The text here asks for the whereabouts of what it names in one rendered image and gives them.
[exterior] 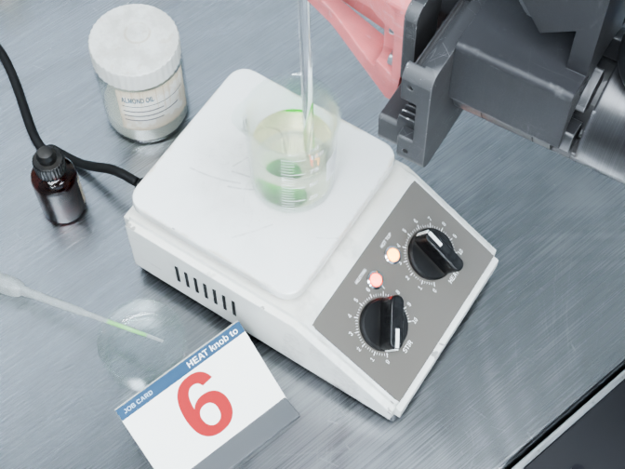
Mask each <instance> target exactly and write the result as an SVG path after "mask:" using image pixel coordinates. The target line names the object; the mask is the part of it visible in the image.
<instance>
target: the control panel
mask: <svg viewBox="0 0 625 469"><path fill-rule="evenodd" d="M427 228H433V229H437V230H439V231H441V232H443V233H444V234H445V235H446V236H447V237H448V238H449V240H450V241H451V243H452V245H453V248H454V251H455V252H456V253H457V254H458V255H459V257H460V258H461V259H462V260H463V268H462V269H461V270H460V271H458V272H455V273H451V274H448V275H446V276H445V277H443V278H441V279H437V280H427V279H424V278H422V277H420V276H419V275H418V274H417V273H416V272H415V271H414V270H413V268H412V267H411V265H410V262H409V259H408V245H409V242H410V240H411V238H412V237H413V235H414V234H416V233H417V232H418V231H420V230H423V229H427ZM391 248H395V249H397V250H398V252H399V259H398V260H397V261H390V260H389V258H388V251H389V249H391ZM493 257H494V255H493V254H492V253H491V252H490V251H489V250H488V249H487V248H485V247H484V246H483V245H482V244H481V243H480V242H479V241H478V240H477V239H476V238H475V237H474V236H473V235H472V234H471V233H470V232H469V231H468V230H466V229H465V228H464V227H463V226H462V225H461V224H460V223H459V222H458V221H457V220H456V219H455V218H454V217H453V216H452V215H451V214H450V213H449V212H447V211H446V210H445V209H444V208H443V207H442V206H441V205H440V204H439V203H438V202H437V201H436V200H435V199H434V198H433V197H432V196H431V195H429V194H428V193H427V192H426V191H425V190H424V189H423V188H422V187H421V186H420V185H419V184H418V183H416V182H415V181H413V182H412V183H411V184H410V186H409V187H408V188H407V190H406V192H405V193H404V195H403V196H402V197H401V199H400V200H399V202H398V203H397V204H396V206H395V207H394V209H393V210H392V212H391V213H390V215H389V216H388V218H387V219H386V220H385V222H384V223H383V224H382V225H381V226H380V228H379V230H378V231H377V233H376V234H375V235H374V237H373V238H372V240H371V241H370V242H369V244H368V245H367V247H366V249H365V250H364V251H363V253H362V254H361V256H360V257H359V258H358V260H357V261H356V263H355V264H354V266H353V267H352V269H351V270H350V272H349V273H347V275H346V276H345V278H344V279H343V280H342V282H341V283H340V285H339V287H338V288H337V289H336V291H335V292H334V294H333V295H332V296H331V298H330V299H329V301H328V302H327V304H326V305H325V307H324V308H323V310H322V311H321V312H320V314H319V315H318V316H317V317H316V319H315V320H314V322H313V324H312V326H314V328H315V329H316V330H317V331H318V332H319V333H321V334H322V335H323V336H324V337H325V338H326V339H327V340H328V341H330V342H331V343H332V344H333V345H334V346H335V347H337V348H338V349H339V350H340V351H341V352H342V353H343V354H344V355H346V356H347V357H348V358H349V359H350V360H351V361H352V362H353V363H354V364H355V365H356V366H357V367H358V368H360V369H361V370H362V371H363V372H364V373H365V374H366V375H368V376H369V377H370V378H371V379H372V380H373V381H374V382H376V383H377V384H378V385H379V386H380V387H381V388H382V389H384V390H385V391H386V392H387V393H388V394H389V395H390V396H392V397H393V398H394V399H395V400H397V401H398V402H400V401H401V399H402V398H403V397H404V395H405V394H406V392H407V390H408V388H409V387H410V385H411V384H412V382H413V381H414V380H415V379H416V377H417V376H418V374H419V372H420V370H421V369H422V367H423V366H424V364H425V363H426V361H427V360H428V358H429V356H430V355H431V353H432V351H433V350H434V348H435V347H436V345H437V343H438V342H439V341H440V340H441V338H442V337H443V335H444V334H445V332H446V330H447V328H448V327H449V325H450V324H451V322H452V321H453V319H454V318H455V316H456V315H457V313H458V311H459V309H460V308H461V306H462V305H463V303H464V302H465V301H466V299H467V298H468V296H469V295H470V293H471V292H472V290H473V288H474V287H475V285H476V283H477V282H478V280H479V279H480V277H481V276H482V274H483V273H484V271H485V269H486V267H487V266H488V264H489V263H490V262H491V261H492V259H493ZM372 274H379V275H380V276H381V278H382V282H381V284H380V285H379V286H378V287H374V286H373V285H372V284H371V283H370V276H371V275H372ZM393 295H399V296H401V297H402V298H403V300H404V310H405V312H406V316H407V320H408V332H407V335H406V339H405V340H404V342H403V345H402V347H401V348H400V349H398V351H392V352H381V351H377V350H375V349H373V348H372V347H370V346H369V345H368V344H367V343H366V342H365V340H364V338H363V337H362V334H361V331H360V327H359V320H360V315H361V313H362V311H363V309H364V307H365V306H366V305H367V304H368V303H369V302H371V301H372V300H375V299H377V298H385V297H390V296H393Z"/></svg>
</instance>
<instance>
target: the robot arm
mask: <svg viewBox="0 0 625 469"><path fill-rule="evenodd" d="M307 1H308V2H309V3H311V4H312V5H313V6H314V7H315V8H316V9H317V10H318V11H319V12H320V13H321V14H322V15H323V16H324V17H325V18H326V19H327V20H328V21H329V22H330V23H331V25H332V26H333V27H334V28H335V29H336V31H337V32H338V34H339V35H340V37H341V38H342V39H343V41H344V42H345V43H346V45H347V46H348V47H349V49H350V50H351V51H352V53H353V55H354V56H355V57H356V58H357V59H358V60H359V62H360V63H361V64H362V66H363V67H364V68H365V70H366V72H367V73H368V74H369V76H370V77H371V78H372V80H373V81H374V82H375V84H376V85H377V86H378V88H379V89H380V91H381V92H382V94H383V95H384V96H385V98H387V99H389V101H388V102H387V104H386V105H385V107H384V108H383V109H382V111H381V112H380V114H379V130H378V135H379V136H380V137H382V138H383V139H385V140H387V141H390V142H392V143H394V144H396V145H397V149H396V153H397V155H399V156H401V157H403V158H404V159H406V160H408V161H410V162H412V163H414V164H416V165H418V166H421V167H423V168H425V167H426V166H427V165H428V164H429V162H430V161H431V159H432V157H433V155H434V154H435V152H436V151H437V149H438V148H439V146H440V145H441V143H442V142H443V140H444V139H445V137H446V135H447V134H448V132H449V131H450V129H451V128H452V127H453V125H454V124H455V122H456V121H457V119H458V118H459V116H460V114H461V113H462V111H463V110H465V111H467V112H469V113H471V114H475V115H477V116H479V117H481V118H483V119H484V120H486V121H489V122H491V123H493V124H495V125H497V126H499V127H503V128H505V129H507V130H509V131H510V132H512V133H514V134H517V135H519V136H521V137H523V138H525V139H527V140H529V141H533V142H534V143H536V144H538V145H540V146H542V147H545V148H547V149H549V150H551V151H553V152H556V153H558V154H560V155H562V156H564V157H566V158H570V159H571V160H573V161H575V162H577V163H579V164H581V165H582V166H585V167H587V168H590V169H592V170H594V171H596V172H599V173H601V174H603V175H605V176H607V177H608V178H610V179H613V180H615V181H618V182H620V183H622V184H624V185H625V0H342V1H343V2H342V1H341V0H307ZM345 3H346V4H347V5H349V6H350V7H352V8H354V9H355V10H357V11H358V12H360V13H361V14H363V15H364V16H365V17H367V18H368V19H370V20H372V21H373V22H375V23H376V24H377V25H378V26H380V27H381V28H383V29H384V35H383V34H382V33H380V32H379V31H378V30H377V29H376V28H374V27H373V26H372V25H371V24H370V23H368V22H367V21H366V20H364V19H363V18H362V17H361V16H360V15H358V14H357V13H356V12H355V11H354V10H352V9H351V8H350V7H348V6H347V5H346V4H345Z"/></svg>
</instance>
